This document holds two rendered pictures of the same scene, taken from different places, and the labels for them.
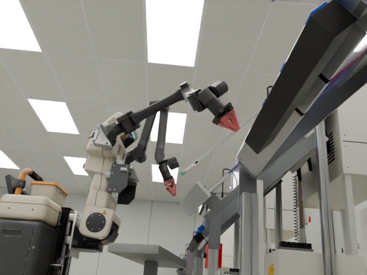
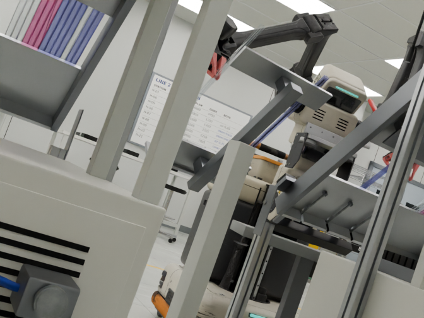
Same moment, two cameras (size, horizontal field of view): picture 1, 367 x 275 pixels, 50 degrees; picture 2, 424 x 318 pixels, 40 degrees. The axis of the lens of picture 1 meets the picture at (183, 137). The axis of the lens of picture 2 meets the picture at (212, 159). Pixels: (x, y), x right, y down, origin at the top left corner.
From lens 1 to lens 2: 1.99 m
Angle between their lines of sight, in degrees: 67
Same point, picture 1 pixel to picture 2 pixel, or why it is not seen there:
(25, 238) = not seen: hidden behind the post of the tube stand
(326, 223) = (373, 219)
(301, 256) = (341, 267)
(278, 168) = (366, 127)
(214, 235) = (262, 218)
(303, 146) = (413, 84)
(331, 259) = (358, 279)
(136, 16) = not seen: outside the picture
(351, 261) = (399, 292)
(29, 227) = not seen: hidden behind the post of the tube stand
